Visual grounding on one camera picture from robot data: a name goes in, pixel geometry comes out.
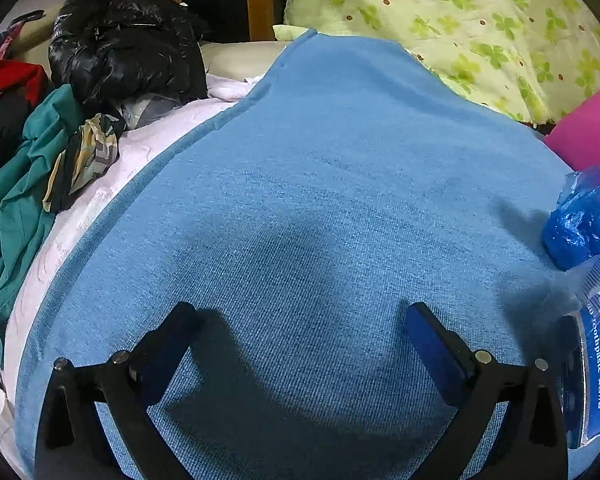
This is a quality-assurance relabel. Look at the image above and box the blue plastic bag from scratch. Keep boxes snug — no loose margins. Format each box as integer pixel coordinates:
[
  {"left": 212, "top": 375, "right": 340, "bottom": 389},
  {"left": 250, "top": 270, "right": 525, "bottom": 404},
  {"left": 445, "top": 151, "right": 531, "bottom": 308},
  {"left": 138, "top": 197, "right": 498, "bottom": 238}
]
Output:
[{"left": 541, "top": 166, "right": 600, "bottom": 271}]

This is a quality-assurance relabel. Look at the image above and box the white mattress sheet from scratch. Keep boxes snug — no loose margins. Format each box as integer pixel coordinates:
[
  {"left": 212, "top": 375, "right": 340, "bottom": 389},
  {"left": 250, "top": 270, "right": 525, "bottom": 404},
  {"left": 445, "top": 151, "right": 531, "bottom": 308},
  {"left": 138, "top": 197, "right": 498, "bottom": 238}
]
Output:
[{"left": 0, "top": 74, "right": 260, "bottom": 479}]

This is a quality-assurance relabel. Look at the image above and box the green clover quilt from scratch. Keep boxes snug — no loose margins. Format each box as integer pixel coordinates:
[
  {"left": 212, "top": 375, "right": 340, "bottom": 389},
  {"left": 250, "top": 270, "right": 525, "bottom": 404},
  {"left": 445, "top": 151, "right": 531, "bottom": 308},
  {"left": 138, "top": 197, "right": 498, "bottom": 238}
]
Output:
[{"left": 274, "top": 0, "right": 600, "bottom": 124}]

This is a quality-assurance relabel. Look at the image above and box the blue bed blanket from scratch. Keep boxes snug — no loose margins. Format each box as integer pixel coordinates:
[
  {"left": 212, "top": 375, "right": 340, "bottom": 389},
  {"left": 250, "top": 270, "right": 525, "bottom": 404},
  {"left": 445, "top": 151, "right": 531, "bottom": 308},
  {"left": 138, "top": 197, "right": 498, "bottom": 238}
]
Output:
[{"left": 15, "top": 32, "right": 568, "bottom": 479}]

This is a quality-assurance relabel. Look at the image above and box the magenta pillow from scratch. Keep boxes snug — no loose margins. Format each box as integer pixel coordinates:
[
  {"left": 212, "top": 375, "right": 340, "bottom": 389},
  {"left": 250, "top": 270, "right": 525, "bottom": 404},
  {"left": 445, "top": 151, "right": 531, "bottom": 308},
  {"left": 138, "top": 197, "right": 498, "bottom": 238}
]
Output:
[{"left": 544, "top": 91, "right": 600, "bottom": 171}]

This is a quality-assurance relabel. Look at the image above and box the teal garment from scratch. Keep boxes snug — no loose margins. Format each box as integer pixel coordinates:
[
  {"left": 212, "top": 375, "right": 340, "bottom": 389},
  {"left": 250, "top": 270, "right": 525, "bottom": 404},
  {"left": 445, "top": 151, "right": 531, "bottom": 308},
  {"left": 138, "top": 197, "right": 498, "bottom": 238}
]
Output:
[{"left": 0, "top": 84, "right": 83, "bottom": 370}]

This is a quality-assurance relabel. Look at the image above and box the red garment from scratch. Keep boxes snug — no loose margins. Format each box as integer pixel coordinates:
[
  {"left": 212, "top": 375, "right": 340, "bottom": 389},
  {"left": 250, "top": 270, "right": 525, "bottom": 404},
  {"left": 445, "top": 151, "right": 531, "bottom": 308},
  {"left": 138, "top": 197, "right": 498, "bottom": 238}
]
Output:
[{"left": 0, "top": 60, "right": 48, "bottom": 106}]

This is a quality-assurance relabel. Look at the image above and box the patterned scarf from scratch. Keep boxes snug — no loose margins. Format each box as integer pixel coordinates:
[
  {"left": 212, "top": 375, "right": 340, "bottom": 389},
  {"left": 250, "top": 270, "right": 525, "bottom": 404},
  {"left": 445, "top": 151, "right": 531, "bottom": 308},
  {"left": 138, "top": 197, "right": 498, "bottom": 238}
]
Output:
[{"left": 42, "top": 113, "right": 126, "bottom": 214}]

